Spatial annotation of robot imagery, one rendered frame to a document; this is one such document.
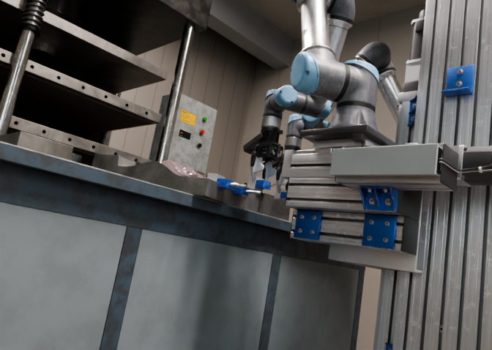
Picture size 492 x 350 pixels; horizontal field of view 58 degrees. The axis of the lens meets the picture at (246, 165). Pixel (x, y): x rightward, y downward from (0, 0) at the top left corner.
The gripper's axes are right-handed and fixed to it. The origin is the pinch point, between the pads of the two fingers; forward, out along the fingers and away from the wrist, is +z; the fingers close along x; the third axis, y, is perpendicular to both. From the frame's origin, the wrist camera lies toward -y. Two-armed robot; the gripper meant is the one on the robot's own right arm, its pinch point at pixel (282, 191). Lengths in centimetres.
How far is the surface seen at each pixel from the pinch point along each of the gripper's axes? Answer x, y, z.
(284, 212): -13.2, 14.3, 11.3
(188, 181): -66, 19, 11
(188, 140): -3, -73, -28
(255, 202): -30.3, 14.3, 10.6
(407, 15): 195, -51, -209
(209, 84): 130, -239, -145
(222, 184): -57, 25, 10
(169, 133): -25, -60, -24
